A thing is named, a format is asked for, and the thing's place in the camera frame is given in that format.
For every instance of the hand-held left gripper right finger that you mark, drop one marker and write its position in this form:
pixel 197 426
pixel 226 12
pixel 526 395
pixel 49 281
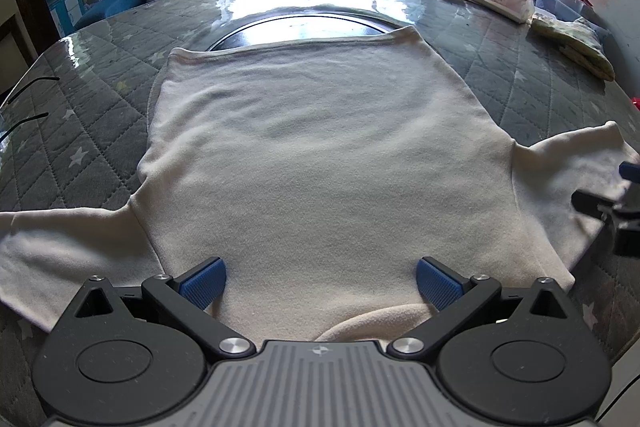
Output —
pixel 437 284

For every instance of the black-armed eyeglasses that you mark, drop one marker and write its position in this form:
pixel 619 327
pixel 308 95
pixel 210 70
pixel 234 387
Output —
pixel 30 84

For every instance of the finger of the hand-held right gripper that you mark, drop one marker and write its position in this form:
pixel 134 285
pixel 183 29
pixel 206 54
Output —
pixel 592 203

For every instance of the cream fleece shirt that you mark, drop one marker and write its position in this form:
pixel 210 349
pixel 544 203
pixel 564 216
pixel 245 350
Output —
pixel 325 157

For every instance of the small red object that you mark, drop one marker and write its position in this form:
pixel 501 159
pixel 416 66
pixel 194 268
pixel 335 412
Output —
pixel 636 103

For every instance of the clear plastic storage box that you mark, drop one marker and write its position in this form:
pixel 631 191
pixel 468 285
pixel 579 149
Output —
pixel 565 4

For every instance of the round dark hotplate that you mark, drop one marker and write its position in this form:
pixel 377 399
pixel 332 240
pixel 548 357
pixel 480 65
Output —
pixel 310 32

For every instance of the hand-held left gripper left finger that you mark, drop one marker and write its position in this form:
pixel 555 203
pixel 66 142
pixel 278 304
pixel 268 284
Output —
pixel 204 283

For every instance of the blue and white cabinet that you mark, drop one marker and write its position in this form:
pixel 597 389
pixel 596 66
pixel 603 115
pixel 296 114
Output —
pixel 65 4

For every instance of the floral fabric bundle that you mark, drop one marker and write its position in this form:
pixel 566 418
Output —
pixel 575 42

